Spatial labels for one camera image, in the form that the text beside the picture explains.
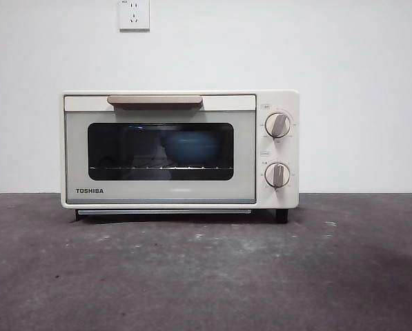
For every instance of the blue bowl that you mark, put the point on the blue bowl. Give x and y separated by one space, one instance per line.
192 148

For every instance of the cream Toshiba toaster oven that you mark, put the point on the cream Toshiba toaster oven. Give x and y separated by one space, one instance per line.
278 100

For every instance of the small-pointer beige oven knob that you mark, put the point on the small-pointer beige oven knob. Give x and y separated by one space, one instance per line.
277 175

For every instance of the white wall socket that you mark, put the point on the white wall socket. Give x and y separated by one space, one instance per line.
134 20

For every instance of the large-pointer beige oven knob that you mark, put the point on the large-pointer beige oven knob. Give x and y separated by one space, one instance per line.
277 125

